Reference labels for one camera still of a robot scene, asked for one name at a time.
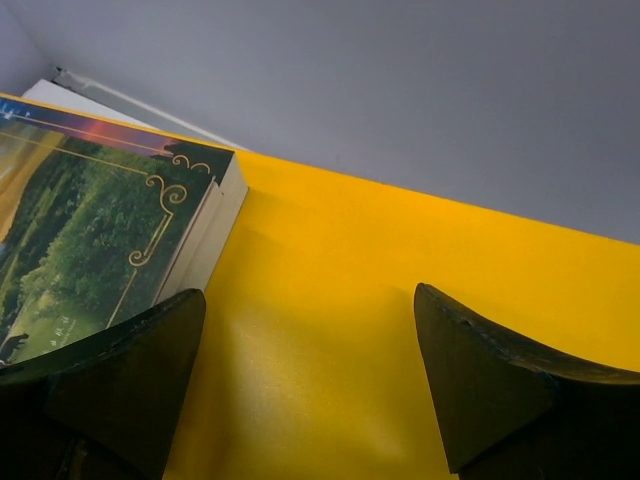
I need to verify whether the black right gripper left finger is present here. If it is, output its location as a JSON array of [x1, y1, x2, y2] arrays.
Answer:
[[1, 289, 206, 479]]

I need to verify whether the blue yellow wooden bookshelf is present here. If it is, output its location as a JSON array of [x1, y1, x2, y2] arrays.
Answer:
[[160, 150, 639, 479]]

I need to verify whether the Animal Farm book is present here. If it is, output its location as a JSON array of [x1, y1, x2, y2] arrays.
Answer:
[[1, 96, 236, 366]]

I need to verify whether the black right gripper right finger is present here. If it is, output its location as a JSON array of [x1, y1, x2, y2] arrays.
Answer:
[[414, 283, 639, 479]]

